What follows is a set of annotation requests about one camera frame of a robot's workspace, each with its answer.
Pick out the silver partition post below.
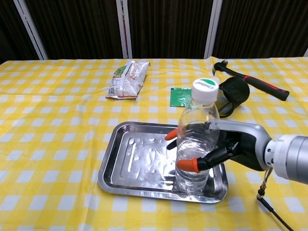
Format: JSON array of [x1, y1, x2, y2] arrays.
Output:
[[14, 0, 49, 60], [115, 0, 133, 59], [204, 0, 223, 59]]

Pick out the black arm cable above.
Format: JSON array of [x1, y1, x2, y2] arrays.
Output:
[[257, 168, 295, 231]]

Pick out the yellow checkered tablecloth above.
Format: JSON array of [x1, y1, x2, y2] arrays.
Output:
[[0, 56, 308, 231]]

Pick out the metal tray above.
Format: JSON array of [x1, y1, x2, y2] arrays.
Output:
[[97, 121, 229, 204]]

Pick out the black mesh pen holder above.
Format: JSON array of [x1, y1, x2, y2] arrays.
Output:
[[214, 77, 250, 118]]

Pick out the green sachet packet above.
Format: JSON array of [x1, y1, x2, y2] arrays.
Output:
[[169, 87, 193, 108]]

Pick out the white snack bag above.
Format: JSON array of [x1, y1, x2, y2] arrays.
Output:
[[105, 60, 151, 100]]

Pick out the black red claw hammer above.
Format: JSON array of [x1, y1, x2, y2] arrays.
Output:
[[211, 60, 290, 102]]

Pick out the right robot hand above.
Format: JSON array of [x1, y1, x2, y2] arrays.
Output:
[[165, 119, 272, 174]]

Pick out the clear plastic bottle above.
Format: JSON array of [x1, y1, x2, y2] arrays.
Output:
[[175, 78, 221, 193]]

